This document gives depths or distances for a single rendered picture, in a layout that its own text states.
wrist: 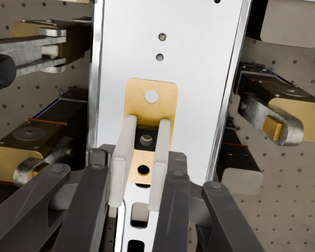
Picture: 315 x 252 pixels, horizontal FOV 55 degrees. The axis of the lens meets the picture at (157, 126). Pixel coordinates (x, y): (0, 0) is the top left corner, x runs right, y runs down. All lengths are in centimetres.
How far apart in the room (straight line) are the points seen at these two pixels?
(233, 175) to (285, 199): 44
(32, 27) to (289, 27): 36
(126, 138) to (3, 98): 75
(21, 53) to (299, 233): 91
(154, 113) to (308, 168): 76
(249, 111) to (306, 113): 8
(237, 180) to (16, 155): 36
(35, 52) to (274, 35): 34
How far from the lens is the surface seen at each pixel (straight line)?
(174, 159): 18
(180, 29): 46
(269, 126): 41
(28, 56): 39
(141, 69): 47
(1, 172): 52
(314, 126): 49
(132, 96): 22
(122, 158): 16
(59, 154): 51
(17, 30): 46
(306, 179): 96
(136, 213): 59
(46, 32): 42
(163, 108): 22
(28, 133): 53
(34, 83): 86
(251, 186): 57
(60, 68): 43
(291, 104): 46
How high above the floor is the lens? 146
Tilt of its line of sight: 69 degrees down
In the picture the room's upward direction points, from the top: 173 degrees counter-clockwise
